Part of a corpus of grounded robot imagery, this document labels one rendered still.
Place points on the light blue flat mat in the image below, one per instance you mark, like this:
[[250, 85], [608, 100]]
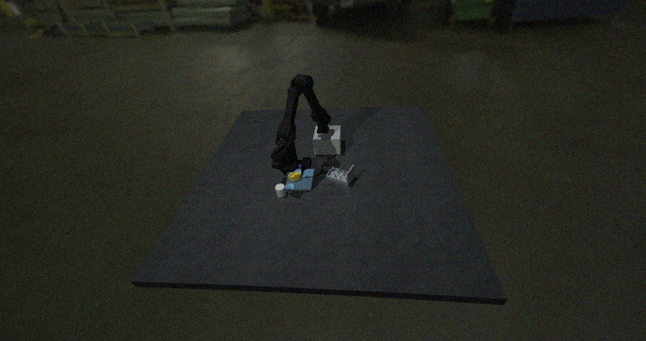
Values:
[[304, 183]]

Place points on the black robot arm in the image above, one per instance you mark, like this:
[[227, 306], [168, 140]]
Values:
[[300, 84]]

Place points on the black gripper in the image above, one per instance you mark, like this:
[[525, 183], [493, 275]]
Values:
[[305, 164]]

